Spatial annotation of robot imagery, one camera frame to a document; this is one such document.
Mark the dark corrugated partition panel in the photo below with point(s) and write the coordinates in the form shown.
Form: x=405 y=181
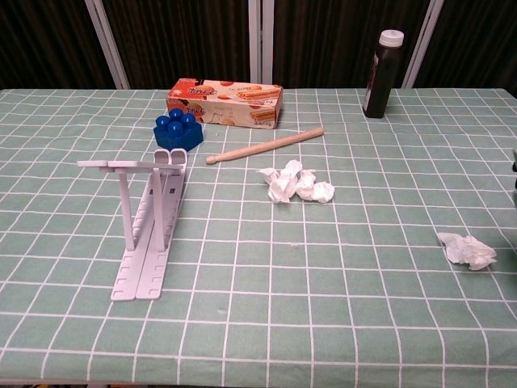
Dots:
x=335 y=40
x=48 y=44
x=472 y=44
x=177 y=40

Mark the green checked tablecloth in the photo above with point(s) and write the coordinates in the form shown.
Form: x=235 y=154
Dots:
x=258 y=262

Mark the white folding laptop stand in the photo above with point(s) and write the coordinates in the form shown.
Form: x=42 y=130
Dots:
x=151 y=250

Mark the blue building block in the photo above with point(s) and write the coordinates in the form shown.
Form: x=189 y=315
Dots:
x=177 y=131

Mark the orange cookie box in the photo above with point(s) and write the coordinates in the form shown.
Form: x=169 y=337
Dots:
x=226 y=101

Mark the wooden drumstick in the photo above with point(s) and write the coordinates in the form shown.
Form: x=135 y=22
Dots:
x=262 y=146

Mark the white partition post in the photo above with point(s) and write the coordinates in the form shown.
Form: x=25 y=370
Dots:
x=422 y=44
x=254 y=44
x=268 y=44
x=108 y=44

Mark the dark bottle white cap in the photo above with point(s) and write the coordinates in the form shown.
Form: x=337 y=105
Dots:
x=381 y=77

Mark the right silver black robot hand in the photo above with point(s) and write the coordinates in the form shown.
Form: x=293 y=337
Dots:
x=515 y=161

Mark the tissue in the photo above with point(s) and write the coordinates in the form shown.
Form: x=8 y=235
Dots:
x=280 y=186
x=468 y=250
x=319 y=190

